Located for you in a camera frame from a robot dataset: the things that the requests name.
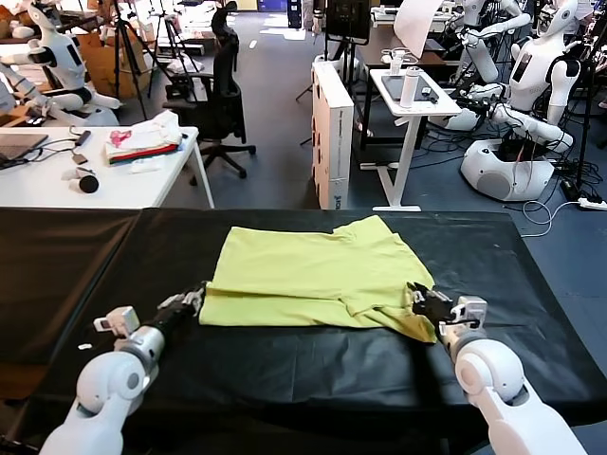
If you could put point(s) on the black camera tripod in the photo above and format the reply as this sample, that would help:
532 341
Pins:
171 35
124 38

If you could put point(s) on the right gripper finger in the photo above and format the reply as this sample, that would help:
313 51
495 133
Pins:
436 296
415 294

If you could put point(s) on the black tablet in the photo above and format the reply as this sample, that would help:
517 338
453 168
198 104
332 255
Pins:
392 87

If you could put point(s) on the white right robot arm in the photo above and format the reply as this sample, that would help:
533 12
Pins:
488 374

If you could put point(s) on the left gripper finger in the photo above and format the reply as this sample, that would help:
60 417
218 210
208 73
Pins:
196 298
173 301

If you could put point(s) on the narrow black tablecloth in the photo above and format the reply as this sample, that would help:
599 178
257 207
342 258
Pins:
57 275

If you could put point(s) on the large white desk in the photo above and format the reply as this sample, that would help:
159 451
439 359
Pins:
38 189

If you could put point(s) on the dark wooden table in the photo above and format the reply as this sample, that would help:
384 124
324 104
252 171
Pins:
379 42

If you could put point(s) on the small white standing desk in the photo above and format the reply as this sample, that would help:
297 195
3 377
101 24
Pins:
427 110

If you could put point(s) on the white tumbler bottle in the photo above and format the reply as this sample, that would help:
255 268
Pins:
409 90

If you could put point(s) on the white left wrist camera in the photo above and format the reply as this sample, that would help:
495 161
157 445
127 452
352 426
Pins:
121 320

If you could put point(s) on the black usb hub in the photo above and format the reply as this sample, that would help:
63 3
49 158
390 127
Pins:
83 138

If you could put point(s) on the stack of folded clothes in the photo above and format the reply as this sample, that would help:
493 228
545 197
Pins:
142 140

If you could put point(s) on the white plastic packet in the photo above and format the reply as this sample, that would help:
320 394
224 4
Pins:
144 167

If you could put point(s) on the tall white cardboard box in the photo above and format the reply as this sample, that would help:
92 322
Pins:
332 132

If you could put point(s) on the white power strip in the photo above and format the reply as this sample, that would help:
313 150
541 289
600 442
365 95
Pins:
593 204

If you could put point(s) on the white and black round controller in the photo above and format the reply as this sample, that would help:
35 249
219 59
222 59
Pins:
87 184

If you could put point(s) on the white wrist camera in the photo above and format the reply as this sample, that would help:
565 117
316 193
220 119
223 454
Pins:
121 320
469 308

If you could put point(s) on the brown cardboard box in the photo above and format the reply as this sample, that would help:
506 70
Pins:
102 66

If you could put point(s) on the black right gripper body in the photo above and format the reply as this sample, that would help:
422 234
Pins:
436 312

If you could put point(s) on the yellow-green printed t-shirt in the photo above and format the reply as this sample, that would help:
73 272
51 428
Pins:
308 270

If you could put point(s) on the black office chair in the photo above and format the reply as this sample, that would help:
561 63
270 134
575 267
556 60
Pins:
225 95

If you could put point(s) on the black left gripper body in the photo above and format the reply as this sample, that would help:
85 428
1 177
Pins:
175 316

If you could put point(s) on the white robot with black waist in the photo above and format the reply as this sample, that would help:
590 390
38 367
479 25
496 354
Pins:
66 61

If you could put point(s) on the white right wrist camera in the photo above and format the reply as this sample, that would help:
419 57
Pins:
469 308

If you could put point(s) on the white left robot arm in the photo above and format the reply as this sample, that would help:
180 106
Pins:
109 379

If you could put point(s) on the black light stand pole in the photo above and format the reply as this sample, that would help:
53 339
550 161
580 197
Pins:
579 161

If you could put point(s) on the grey laptop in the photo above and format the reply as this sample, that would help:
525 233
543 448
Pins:
19 144

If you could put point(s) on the white robot on round base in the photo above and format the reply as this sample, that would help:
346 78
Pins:
531 71

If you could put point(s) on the wide black tablecloth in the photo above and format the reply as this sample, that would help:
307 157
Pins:
483 265

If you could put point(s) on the white robot with long arm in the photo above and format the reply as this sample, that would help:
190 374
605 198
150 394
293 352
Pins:
483 57

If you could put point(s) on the white hanging sheet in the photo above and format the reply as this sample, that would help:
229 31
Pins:
415 26

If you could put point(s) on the black monitor on stand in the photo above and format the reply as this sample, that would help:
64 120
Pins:
348 21

